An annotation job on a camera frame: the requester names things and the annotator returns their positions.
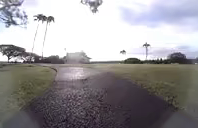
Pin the pale building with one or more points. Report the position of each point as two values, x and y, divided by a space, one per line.
76 57

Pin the dark asphalt path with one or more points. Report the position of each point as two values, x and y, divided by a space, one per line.
87 100

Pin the wide spreading tree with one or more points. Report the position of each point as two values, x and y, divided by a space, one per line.
8 50

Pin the large bare-branched tree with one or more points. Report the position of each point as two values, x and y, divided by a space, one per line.
0 10

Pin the low dark tree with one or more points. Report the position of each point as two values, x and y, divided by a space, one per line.
29 56

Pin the overhanging tree foliage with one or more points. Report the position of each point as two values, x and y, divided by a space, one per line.
93 4

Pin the green grass lawn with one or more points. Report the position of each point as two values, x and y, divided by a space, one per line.
17 80
160 76

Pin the dark hedge row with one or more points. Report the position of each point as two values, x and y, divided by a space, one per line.
158 61

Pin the dark round tree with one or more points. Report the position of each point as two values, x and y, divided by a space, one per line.
177 56

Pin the dark bushes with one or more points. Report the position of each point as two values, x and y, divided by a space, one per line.
53 59

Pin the small palm tree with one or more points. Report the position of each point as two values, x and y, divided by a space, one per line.
122 52

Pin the tall thin palm tree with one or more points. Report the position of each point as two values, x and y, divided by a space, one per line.
146 45
50 19
39 18

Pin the rounded dark bush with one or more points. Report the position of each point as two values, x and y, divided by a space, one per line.
132 60

